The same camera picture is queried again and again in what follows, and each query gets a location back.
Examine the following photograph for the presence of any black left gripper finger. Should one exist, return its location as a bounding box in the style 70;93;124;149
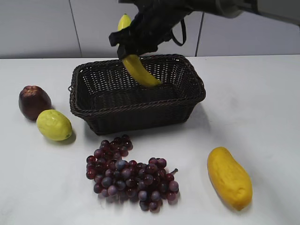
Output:
109;28;130;46

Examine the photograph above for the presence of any purple grape bunch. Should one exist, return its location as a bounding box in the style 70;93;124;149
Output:
86;135;180;211

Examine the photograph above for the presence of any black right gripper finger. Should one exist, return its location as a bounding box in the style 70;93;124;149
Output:
117;45;136;59

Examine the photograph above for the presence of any dark red apple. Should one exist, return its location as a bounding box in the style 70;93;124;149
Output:
18;85;53;121

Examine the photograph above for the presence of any yellow plastic banana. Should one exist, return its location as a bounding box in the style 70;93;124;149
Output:
117;14;162;88

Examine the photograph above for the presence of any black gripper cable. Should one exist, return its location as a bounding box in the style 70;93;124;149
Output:
170;18;187;46

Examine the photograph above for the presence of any dark brown wicker basket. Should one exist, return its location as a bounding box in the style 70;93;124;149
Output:
69;54;206;135

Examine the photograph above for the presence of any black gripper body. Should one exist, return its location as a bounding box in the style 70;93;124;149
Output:
127;0;194;54

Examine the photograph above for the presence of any yellow-green lemon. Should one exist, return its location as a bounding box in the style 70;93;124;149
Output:
36;109;73;141

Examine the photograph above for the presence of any yellow mango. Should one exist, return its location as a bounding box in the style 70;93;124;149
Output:
207;147;253;211

